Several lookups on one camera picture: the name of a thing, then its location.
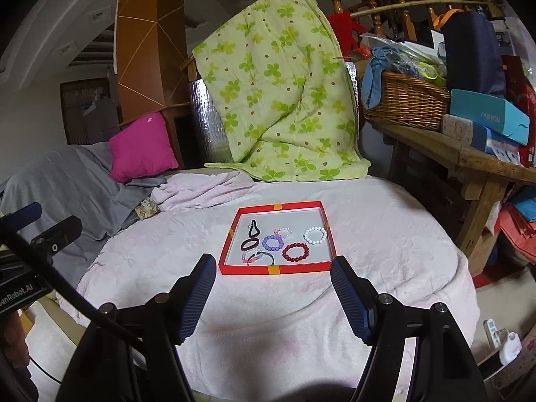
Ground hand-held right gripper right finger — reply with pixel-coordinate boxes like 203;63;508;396
330;257;488;402

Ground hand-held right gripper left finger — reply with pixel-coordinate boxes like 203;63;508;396
54;253;218;402

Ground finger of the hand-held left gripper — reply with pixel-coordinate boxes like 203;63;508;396
1;202;43;232
31;216;83;256

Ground dark red bead bracelet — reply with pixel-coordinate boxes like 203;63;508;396
282;243;311;264

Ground red shallow cardboard box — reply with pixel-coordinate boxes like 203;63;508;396
218;202;338;276

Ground grey bed sheet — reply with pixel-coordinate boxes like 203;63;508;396
0;142;168;285

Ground floral patterned cloth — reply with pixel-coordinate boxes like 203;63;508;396
136;197;162;220

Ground magenta pillow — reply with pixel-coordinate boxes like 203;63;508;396
110;113;180;184

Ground dark wooden cabinet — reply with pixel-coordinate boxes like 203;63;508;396
61;77;122;147

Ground white remote control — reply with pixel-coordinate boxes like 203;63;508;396
485;319;504;347

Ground white plastic device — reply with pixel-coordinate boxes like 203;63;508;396
498;332;522;363

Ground coral pink bag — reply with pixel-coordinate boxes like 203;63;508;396
498;205;536;269

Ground wooden bench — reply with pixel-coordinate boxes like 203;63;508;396
368;109;536;256

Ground teal cloth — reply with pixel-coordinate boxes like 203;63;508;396
509;186;536;222

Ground white patterned box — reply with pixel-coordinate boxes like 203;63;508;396
442;114;476;143

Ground brown geometric pillar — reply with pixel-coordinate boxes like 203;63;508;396
114;0;187;168

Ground wicker basket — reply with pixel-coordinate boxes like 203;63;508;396
362;72;461;132

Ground blue and white box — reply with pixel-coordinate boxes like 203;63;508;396
471;123;522;164

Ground green clover print quilt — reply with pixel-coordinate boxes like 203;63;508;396
193;0;371;183

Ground blue cloth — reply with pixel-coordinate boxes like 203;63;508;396
362;48;392;110

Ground light blue cardboard box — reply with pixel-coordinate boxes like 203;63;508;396
450;89;530;145

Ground clear plastic bags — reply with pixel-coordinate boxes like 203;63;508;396
389;42;447;84

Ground red cloth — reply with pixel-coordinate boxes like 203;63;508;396
329;13;363;57

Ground red gift bag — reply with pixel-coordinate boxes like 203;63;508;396
500;54;536;168

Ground navy blue bag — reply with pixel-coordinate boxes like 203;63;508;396
442;10;507;99

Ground black cable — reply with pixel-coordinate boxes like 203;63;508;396
0;228;143;348

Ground wall air conditioner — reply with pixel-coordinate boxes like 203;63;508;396
67;36;116;65

